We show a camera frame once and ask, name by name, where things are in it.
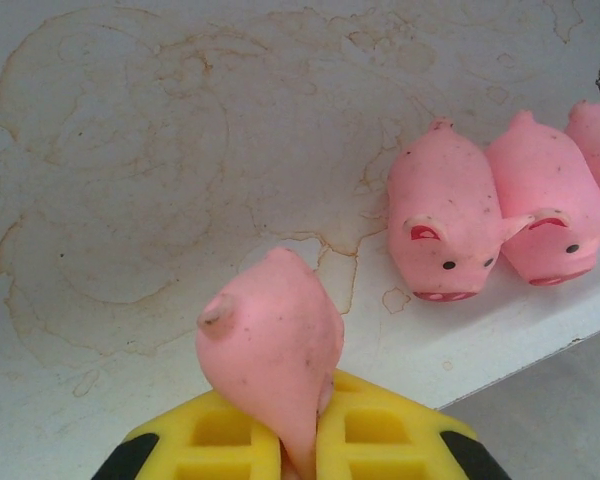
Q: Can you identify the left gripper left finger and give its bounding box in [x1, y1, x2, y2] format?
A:
[97, 390, 287, 480]

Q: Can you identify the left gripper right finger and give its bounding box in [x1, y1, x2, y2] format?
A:
[315, 369, 511, 480]

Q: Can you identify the white two-tier shelf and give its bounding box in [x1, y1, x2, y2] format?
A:
[0, 0, 600, 480]

